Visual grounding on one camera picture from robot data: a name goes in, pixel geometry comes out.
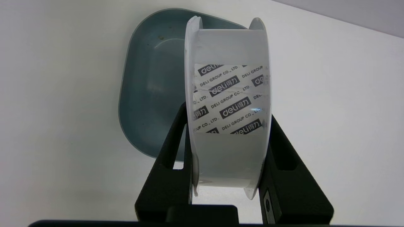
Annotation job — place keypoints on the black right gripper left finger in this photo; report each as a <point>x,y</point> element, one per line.
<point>165,189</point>

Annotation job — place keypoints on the grey dish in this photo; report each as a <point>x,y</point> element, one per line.
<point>151,88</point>

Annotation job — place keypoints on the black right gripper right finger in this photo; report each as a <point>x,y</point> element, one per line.
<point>293,195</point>

